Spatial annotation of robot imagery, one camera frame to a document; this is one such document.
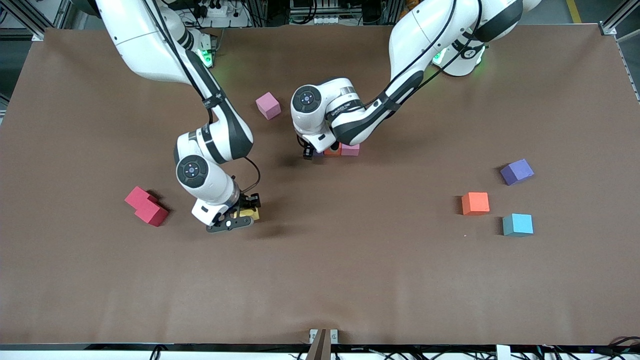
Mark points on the orange foam cube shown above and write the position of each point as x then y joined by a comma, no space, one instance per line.
334,153
475,203

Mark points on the yellow foam cube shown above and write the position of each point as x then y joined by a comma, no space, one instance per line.
254,214

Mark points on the pink foam cube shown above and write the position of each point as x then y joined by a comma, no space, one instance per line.
268,105
350,150

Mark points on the red foam cube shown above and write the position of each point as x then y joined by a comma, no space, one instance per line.
139,196
151,213

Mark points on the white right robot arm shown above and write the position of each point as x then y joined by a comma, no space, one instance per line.
192,171

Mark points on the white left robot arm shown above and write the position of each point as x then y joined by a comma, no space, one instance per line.
306,100

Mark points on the paper table cover sheet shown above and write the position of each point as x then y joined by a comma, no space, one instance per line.
320,275

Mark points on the grey electronics unit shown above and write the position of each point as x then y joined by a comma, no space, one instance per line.
320,10

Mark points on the white power strip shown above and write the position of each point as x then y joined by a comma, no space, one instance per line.
215,10

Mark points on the blue foam cube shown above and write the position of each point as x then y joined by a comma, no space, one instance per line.
518,224

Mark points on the small white box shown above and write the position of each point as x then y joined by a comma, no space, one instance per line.
503,352

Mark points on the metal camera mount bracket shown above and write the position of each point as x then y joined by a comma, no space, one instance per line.
323,342

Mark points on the aluminium frame profile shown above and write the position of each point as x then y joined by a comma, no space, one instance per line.
617,20
30,15

